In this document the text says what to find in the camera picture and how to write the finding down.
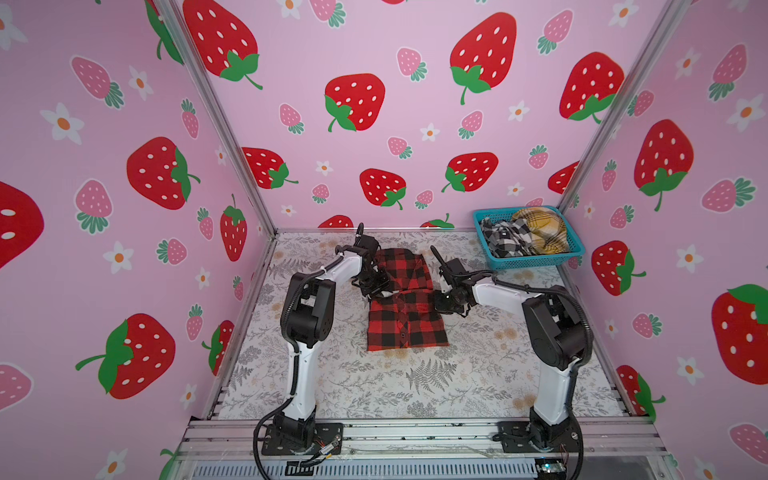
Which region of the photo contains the red black plaid shirt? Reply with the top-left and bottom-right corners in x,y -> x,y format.
367,248 -> 449,352

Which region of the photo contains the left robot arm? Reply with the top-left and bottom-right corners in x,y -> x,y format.
274,225 -> 390,448

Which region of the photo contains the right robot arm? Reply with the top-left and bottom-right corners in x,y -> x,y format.
431,248 -> 593,452

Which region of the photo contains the black white plaid shirt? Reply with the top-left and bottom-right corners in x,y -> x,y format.
479,218 -> 536,259

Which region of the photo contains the teal plastic basket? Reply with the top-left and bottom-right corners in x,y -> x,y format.
473,206 -> 585,270

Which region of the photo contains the yellow plaid shirt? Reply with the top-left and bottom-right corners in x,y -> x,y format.
512,207 -> 571,255

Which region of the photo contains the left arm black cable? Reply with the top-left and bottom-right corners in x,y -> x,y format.
251,395 -> 295,480

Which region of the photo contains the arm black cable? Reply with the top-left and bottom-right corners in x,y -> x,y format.
251,395 -> 295,480
566,359 -> 592,480

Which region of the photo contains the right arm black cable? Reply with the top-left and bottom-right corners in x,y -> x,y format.
566,359 -> 592,480

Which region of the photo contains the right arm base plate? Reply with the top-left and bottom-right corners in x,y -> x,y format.
492,421 -> 583,455

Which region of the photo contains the left corner aluminium post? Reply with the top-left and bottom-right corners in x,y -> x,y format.
157,0 -> 277,239

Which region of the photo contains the corner aluminium post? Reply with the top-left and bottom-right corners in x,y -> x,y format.
558,0 -> 690,212
157,0 -> 277,239

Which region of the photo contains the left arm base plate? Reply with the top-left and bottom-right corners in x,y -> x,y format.
259,423 -> 344,456

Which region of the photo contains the aluminium front rail frame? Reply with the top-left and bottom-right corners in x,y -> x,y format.
169,417 -> 682,479

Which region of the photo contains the right corner aluminium post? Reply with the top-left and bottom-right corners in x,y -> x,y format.
558,0 -> 690,212

